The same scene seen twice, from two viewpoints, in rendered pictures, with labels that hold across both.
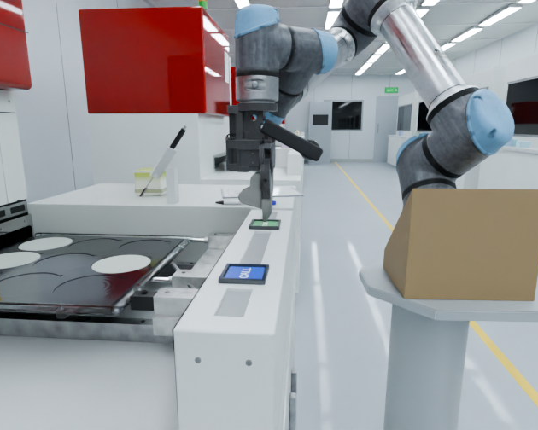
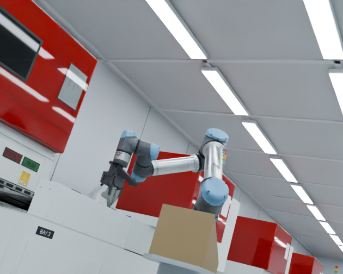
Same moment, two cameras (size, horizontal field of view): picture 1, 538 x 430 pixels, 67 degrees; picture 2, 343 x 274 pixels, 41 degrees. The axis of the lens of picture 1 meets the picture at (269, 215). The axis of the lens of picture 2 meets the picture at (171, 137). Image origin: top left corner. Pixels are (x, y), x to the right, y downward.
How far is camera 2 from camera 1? 1.58 m
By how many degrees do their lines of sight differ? 40
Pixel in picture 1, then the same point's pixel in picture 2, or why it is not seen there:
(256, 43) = (122, 141)
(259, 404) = (47, 200)
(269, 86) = (123, 155)
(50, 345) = not seen: hidden behind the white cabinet
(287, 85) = (139, 161)
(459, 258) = (173, 238)
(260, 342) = (54, 184)
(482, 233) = (185, 228)
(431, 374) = not seen: outside the picture
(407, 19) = (210, 151)
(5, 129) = (47, 164)
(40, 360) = not seen: hidden behind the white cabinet
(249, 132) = (113, 171)
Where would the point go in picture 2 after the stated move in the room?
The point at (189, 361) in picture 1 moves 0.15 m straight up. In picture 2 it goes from (39, 187) to (53, 150)
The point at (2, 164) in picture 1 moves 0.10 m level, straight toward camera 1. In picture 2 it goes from (38, 176) to (37, 173)
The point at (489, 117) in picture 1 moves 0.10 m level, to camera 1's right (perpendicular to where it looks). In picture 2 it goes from (209, 186) to (231, 190)
